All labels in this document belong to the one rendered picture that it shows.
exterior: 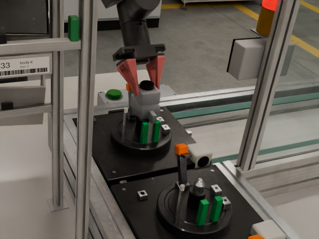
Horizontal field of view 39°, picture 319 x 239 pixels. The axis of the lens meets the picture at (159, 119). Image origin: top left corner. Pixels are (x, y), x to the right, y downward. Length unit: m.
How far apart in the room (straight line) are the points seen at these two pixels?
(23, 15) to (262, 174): 0.65
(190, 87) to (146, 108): 2.49
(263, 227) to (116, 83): 0.82
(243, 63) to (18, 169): 0.57
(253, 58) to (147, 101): 0.23
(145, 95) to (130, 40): 0.12
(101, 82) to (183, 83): 2.03
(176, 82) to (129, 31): 2.52
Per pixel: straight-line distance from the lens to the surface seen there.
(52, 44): 0.62
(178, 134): 1.07
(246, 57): 0.89
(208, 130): 1.21
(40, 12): 0.66
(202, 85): 3.50
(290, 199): 1.15
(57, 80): 0.85
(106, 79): 1.52
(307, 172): 1.16
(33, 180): 1.09
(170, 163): 0.97
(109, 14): 4.24
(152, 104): 0.97
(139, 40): 0.97
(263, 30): 0.89
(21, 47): 0.62
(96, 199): 0.88
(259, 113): 0.94
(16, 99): 0.84
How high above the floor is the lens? 1.55
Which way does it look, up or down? 31 degrees down
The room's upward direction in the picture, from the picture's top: 8 degrees clockwise
